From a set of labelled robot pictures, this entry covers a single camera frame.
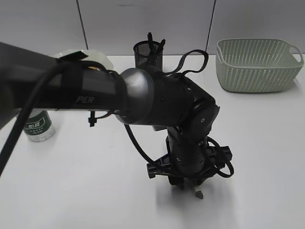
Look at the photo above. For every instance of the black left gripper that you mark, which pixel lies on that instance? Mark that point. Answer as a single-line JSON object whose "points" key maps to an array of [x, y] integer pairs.
{"points": [[193, 161]]}

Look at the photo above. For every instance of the white grey eraser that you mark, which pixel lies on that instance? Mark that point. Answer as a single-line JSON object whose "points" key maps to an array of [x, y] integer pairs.
{"points": [[198, 192]]}

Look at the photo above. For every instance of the clear water bottle green label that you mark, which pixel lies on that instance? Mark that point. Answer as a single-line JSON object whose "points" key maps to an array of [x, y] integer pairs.
{"points": [[38, 126]]}

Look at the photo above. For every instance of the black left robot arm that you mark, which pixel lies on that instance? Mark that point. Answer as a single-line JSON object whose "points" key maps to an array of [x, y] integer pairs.
{"points": [[33, 81]]}

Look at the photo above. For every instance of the light green plastic basket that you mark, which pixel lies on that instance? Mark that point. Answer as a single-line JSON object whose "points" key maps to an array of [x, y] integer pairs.
{"points": [[256, 65]]}

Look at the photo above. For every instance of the black mesh pen holder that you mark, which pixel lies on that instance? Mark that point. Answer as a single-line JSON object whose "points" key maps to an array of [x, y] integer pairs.
{"points": [[145, 57]]}

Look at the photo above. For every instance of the translucent green wavy plate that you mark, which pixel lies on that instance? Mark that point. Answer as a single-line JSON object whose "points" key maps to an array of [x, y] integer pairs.
{"points": [[93, 55]]}

